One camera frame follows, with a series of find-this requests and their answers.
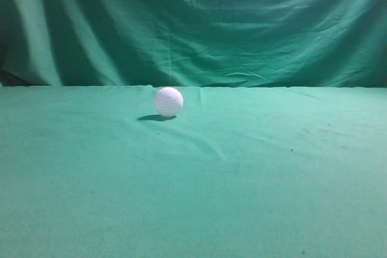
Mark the green backdrop curtain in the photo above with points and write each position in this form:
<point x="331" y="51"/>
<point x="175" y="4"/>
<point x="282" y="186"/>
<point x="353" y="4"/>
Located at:
<point x="232" y="43"/>

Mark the green table cloth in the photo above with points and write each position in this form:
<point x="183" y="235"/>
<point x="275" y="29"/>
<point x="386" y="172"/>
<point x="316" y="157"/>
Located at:
<point x="241" y="172"/>

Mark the white perforated plastic ball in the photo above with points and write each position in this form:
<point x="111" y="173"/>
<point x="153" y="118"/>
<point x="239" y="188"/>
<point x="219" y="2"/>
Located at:
<point x="168" y="101"/>

